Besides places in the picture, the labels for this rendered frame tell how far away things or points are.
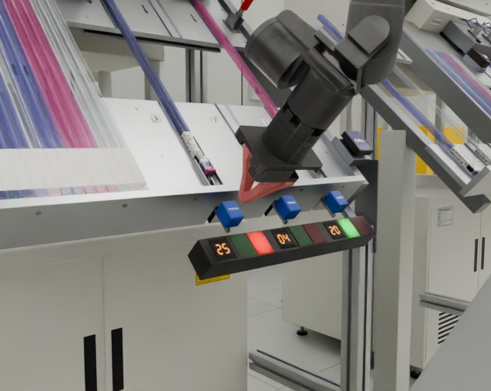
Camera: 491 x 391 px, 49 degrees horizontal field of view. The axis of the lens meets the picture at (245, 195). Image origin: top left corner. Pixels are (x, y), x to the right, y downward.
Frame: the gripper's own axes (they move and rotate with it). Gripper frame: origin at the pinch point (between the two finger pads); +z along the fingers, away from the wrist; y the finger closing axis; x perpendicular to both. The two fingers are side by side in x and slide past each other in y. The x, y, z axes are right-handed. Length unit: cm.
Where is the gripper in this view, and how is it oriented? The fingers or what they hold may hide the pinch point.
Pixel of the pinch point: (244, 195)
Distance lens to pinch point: 68.9
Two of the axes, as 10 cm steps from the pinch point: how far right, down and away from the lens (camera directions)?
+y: -7.6, 0.3, -6.5
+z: -4.9, 6.4, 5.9
